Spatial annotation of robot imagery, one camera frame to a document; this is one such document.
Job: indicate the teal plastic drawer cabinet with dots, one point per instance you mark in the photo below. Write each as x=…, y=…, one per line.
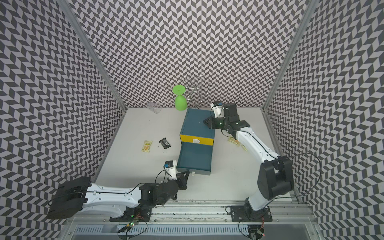
x=193, y=124

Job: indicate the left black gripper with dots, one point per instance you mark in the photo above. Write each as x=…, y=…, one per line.
x=183, y=180

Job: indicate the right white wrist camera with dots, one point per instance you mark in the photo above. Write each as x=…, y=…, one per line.
x=216, y=109

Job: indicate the clear glass cup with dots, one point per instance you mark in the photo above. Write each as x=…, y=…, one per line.
x=154, y=107

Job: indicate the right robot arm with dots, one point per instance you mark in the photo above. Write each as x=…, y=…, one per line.
x=275, y=177

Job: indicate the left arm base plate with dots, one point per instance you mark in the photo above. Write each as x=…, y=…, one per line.
x=126, y=214

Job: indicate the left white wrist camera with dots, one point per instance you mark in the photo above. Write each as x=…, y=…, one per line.
x=170, y=169

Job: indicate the green plastic goblet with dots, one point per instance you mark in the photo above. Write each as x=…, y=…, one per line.
x=180, y=100

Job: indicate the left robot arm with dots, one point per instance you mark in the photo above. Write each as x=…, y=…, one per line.
x=81, y=196

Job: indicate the yellow top drawer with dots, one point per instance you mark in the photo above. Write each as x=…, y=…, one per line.
x=197, y=140

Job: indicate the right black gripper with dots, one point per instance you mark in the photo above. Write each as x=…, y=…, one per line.
x=209, y=125

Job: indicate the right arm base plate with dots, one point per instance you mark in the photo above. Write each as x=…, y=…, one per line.
x=246, y=214

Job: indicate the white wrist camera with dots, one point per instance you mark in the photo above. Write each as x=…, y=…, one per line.
x=170, y=169
x=216, y=109

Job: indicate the aluminium front rail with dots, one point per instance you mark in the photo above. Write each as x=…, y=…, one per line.
x=202, y=220

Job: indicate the silver wire stand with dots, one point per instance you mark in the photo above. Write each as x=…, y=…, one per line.
x=198, y=90

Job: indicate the black cookie packet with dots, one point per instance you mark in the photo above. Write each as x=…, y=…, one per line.
x=164, y=142

